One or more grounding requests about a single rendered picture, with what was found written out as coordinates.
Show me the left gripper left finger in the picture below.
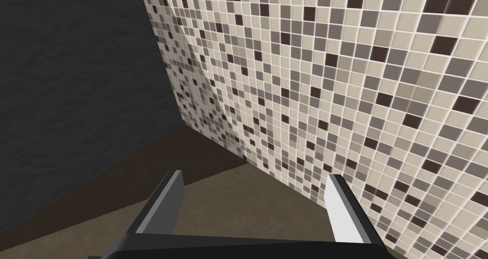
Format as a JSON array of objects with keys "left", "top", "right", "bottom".
[{"left": 129, "top": 169, "right": 185, "bottom": 235}]

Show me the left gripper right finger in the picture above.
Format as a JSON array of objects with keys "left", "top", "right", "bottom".
[{"left": 324, "top": 173, "right": 383, "bottom": 245}]

